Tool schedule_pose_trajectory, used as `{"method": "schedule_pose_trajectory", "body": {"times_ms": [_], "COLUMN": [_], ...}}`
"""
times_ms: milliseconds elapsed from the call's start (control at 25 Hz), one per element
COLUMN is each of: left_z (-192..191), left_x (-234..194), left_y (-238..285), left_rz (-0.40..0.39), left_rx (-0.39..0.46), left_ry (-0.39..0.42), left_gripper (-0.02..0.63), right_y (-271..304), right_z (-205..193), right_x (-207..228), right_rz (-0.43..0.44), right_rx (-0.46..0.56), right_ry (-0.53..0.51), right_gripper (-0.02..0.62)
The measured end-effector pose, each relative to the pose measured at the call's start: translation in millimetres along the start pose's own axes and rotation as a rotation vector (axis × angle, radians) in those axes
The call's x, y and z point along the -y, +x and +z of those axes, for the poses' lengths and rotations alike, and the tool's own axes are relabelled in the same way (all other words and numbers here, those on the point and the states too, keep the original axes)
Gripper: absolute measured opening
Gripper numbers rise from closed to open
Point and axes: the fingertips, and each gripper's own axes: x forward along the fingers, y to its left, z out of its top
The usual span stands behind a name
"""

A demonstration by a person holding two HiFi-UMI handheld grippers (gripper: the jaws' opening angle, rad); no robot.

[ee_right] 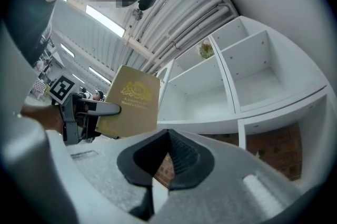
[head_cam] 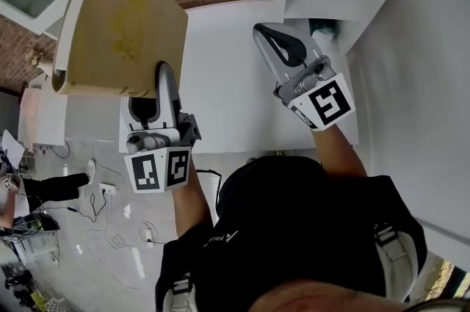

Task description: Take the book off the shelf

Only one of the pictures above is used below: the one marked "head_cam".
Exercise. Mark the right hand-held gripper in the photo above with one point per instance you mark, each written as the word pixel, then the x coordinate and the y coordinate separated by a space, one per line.
pixel 327 105

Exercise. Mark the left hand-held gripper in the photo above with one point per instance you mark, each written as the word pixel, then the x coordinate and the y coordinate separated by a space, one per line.
pixel 147 171

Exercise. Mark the green object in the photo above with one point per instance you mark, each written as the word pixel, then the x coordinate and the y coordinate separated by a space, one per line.
pixel 323 29

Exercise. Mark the person's left forearm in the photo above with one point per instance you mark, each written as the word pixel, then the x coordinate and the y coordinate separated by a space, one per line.
pixel 192 211

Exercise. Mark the person's right forearm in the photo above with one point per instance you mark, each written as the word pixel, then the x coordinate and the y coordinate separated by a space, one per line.
pixel 341 152

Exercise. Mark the white desk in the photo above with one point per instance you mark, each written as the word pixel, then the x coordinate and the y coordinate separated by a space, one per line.
pixel 227 57

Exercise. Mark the white low cabinet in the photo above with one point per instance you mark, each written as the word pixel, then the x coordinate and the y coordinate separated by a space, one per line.
pixel 84 119

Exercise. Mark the square white power strip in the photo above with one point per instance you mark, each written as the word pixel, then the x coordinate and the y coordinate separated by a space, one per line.
pixel 107 189

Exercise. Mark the person's left shoe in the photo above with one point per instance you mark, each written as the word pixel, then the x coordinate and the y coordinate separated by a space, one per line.
pixel 251 160

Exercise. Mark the white vase with flowers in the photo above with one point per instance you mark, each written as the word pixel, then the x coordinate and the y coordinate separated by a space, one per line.
pixel 42 66

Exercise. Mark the long white power strip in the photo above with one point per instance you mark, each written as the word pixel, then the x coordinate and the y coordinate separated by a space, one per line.
pixel 149 238

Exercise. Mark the white paper sheet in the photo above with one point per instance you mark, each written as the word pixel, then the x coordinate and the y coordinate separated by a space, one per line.
pixel 12 149

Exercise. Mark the person's black shirt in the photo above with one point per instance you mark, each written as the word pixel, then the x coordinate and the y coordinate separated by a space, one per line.
pixel 293 229

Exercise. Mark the window frame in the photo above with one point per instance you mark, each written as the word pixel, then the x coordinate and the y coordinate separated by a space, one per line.
pixel 444 277

